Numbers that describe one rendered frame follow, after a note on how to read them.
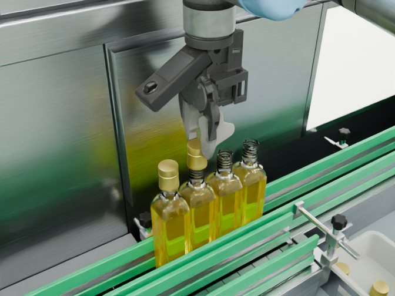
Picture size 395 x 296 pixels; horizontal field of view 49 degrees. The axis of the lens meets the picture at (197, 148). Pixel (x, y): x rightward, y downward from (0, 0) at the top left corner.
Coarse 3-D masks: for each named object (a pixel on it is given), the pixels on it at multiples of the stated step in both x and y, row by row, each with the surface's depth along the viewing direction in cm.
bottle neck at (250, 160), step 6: (246, 144) 80; (252, 144) 82; (258, 144) 80; (246, 150) 80; (252, 150) 80; (258, 150) 81; (246, 156) 81; (252, 156) 81; (246, 162) 82; (252, 162) 82
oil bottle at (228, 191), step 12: (216, 180) 80; (228, 180) 80; (240, 180) 82; (216, 192) 80; (228, 192) 80; (240, 192) 82; (216, 204) 82; (228, 204) 82; (240, 204) 84; (216, 216) 83; (228, 216) 84; (216, 228) 85; (228, 228) 86
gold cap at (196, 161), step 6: (192, 144) 73; (198, 144) 73; (192, 150) 72; (198, 150) 72; (192, 156) 73; (198, 156) 73; (204, 156) 74; (192, 162) 74; (198, 162) 74; (204, 162) 74; (192, 168) 75; (198, 168) 74; (204, 168) 75
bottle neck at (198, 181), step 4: (192, 172) 76; (196, 172) 75; (200, 172) 76; (204, 172) 76; (192, 176) 76; (196, 176) 76; (200, 176) 76; (204, 176) 77; (192, 180) 77; (196, 180) 76; (200, 180) 77; (204, 180) 78; (192, 184) 77; (196, 184) 77; (200, 184) 77; (204, 184) 78; (196, 188) 77
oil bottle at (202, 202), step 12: (180, 192) 79; (192, 192) 77; (204, 192) 78; (192, 204) 77; (204, 204) 78; (192, 216) 79; (204, 216) 80; (192, 228) 80; (204, 228) 82; (192, 240) 82; (204, 240) 84
